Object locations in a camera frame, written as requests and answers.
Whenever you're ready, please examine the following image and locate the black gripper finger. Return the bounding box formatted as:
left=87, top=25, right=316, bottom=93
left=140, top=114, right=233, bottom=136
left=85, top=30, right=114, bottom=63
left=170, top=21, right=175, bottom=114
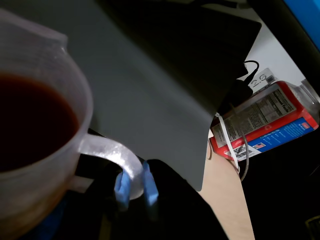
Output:
left=141, top=159, right=231, bottom=240
left=113, top=171, right=133, bottom=211

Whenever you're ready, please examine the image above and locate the translucent plastic measuring cup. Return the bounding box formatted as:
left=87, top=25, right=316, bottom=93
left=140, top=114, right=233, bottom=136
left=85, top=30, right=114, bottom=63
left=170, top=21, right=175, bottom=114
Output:
left=0, top=8, right=145, bottom=240

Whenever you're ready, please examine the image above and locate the grey plastic backdrop sheet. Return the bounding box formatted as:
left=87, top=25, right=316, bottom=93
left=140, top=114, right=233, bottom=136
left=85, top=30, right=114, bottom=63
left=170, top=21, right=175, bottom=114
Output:
left=0, top=0, right=263, bottom=192

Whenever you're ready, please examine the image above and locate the white tag with handwriting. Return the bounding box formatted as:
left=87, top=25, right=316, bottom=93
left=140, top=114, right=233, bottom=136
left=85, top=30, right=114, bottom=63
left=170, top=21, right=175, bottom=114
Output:
left=249, top=67, right=276, bottom=94

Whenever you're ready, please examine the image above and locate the red white blue carton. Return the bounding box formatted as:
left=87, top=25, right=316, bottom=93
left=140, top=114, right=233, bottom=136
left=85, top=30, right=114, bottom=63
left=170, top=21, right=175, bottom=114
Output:
left=209, top=80, right=320, bottom=162

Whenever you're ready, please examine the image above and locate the bright blue panel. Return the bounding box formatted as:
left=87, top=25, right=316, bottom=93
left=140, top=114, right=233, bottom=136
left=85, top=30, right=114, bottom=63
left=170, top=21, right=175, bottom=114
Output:
left=283, top=0, right=320, bottom=52

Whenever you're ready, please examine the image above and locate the white flat strap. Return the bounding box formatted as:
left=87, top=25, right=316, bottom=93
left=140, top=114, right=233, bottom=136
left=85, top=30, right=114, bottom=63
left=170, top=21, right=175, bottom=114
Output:
left=214, top=112, right=241, bottom=173

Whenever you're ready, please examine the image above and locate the grey braided cable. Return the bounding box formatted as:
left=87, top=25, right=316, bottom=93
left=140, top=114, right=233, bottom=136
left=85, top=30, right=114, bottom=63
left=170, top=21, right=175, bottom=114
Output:
left=229, top=103, right=250, bottom=182

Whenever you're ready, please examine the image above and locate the black cable with plug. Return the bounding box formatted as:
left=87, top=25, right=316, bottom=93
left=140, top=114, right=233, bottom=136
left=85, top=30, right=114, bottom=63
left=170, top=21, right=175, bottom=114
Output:
left=217, top=59, right=260, bottom=112

